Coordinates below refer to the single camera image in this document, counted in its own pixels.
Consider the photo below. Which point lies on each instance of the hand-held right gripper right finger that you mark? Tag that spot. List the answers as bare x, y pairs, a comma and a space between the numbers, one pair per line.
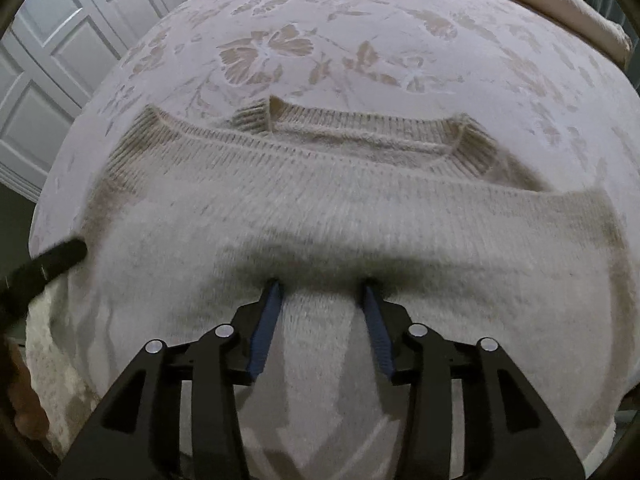
378, 332

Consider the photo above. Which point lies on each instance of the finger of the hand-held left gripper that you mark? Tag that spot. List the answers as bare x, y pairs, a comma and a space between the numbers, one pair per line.
50, 262

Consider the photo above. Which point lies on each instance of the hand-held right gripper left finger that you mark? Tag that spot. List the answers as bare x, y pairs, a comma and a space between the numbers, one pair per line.
265, 330

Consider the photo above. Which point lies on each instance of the cream knit sweater black hearts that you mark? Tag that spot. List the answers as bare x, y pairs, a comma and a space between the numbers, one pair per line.
350, 220

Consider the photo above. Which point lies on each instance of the white fluffy fleece blanket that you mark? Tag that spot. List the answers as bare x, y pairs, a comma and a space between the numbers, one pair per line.
55, 360

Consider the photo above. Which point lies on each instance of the white wardrobe doors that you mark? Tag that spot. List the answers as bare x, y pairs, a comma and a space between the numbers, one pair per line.
60, 60

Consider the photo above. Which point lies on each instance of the floral pink bed blanket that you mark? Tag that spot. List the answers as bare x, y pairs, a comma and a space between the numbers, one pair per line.
400, 50

